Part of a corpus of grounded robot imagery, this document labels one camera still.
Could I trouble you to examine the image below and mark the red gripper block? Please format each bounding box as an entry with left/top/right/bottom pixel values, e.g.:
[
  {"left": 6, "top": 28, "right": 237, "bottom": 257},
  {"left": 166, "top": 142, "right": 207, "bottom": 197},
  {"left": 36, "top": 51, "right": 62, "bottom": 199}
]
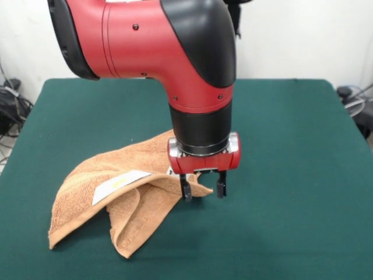
[{"left": 167, "top": 131, "right": 242, "bottom": 203}]

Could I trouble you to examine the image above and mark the tan terry towel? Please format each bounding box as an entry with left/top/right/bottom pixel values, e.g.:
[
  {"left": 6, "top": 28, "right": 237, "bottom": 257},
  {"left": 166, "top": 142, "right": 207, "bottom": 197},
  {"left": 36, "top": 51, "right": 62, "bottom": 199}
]
[{"left": 47, "top": 129, "right": 214, "bottom": 260}]

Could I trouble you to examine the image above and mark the dark green table cloth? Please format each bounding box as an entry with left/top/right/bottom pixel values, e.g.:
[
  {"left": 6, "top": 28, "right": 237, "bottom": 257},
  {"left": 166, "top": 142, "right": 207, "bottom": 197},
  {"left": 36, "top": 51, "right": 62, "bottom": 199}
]
[{"left": 0, "top": 78, "right": 373, "bottom": 280}]

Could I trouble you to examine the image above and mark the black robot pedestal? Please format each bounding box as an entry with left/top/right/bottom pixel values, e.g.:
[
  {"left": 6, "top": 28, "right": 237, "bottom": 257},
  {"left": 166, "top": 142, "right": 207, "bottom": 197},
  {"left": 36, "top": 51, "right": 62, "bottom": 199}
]
[{"left": 226, "top": 0, "right": 243, "bottom": 41}]

